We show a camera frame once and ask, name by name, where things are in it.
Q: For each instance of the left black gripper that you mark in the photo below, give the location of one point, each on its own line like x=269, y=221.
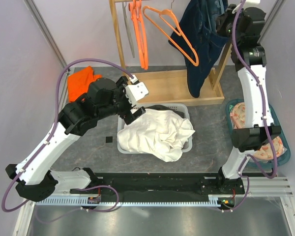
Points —
x=128, y=115

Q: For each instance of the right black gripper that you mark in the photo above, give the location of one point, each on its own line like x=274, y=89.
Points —
x=222, y=19

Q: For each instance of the blue-grey hanger of denim skirt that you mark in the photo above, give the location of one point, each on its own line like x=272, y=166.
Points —
x=213, y=9

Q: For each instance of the dark blue denim skirt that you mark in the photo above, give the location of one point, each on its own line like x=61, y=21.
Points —
x=208, y=45

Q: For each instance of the grey dotted skirt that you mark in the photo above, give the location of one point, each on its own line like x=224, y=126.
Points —
x=177, y=113

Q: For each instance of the white pleated skirt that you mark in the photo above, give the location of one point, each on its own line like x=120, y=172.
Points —
x=160, y=133

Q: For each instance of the orange hanger of white skirt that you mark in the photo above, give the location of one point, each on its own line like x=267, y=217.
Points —
x=177, y=30

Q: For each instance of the orange hanger of grey skirt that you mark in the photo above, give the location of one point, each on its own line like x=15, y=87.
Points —
x=143, y=37

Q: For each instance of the orange hanger of floral skirt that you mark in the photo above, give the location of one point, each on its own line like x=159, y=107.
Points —
x=137, y=34

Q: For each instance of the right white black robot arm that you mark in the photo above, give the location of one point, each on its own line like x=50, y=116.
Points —
x=244, y=26

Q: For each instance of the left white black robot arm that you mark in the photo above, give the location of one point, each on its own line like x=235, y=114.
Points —
x=104, y=98

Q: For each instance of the small black square marker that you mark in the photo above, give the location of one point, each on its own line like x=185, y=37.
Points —
x=108, y=139

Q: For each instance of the wooden clothes rack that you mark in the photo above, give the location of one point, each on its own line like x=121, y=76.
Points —
x=171, y=86

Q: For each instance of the orange cloth on floor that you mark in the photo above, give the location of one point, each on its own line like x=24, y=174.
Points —
x=78, y=83

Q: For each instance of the white plastic laundry basket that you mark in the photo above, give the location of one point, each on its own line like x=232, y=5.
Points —
x=121, y=125

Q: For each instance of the peach floral garment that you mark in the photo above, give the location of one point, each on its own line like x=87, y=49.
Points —
x=237, y=115

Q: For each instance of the teal plastic basin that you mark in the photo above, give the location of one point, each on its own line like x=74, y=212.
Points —
x=283, y=159

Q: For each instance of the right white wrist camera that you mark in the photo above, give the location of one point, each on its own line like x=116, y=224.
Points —
x=244, y=4

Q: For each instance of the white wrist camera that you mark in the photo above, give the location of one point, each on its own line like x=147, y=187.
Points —
x=244, y=4
x=136, y=91

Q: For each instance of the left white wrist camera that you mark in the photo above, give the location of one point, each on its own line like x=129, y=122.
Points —
x=136, y=91

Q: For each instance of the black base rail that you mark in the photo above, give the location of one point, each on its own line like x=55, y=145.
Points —
x=162, y=186

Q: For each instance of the slotted grey cable duct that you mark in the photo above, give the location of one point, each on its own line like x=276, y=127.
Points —
x=86, y=201

